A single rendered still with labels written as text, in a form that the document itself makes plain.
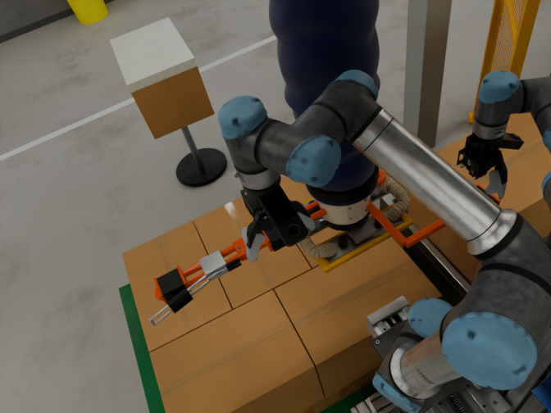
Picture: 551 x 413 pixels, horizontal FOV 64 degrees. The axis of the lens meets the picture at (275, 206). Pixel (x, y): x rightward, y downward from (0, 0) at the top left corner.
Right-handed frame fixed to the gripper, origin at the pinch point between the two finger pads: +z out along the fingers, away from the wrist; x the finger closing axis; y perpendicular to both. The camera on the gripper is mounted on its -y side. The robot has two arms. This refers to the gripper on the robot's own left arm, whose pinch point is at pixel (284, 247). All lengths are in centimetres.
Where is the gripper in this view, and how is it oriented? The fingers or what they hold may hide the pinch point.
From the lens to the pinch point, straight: 93.1
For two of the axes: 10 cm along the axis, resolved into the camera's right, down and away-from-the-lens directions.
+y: -4.4, -6.3, 6.4
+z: 1.8, 6.3, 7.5
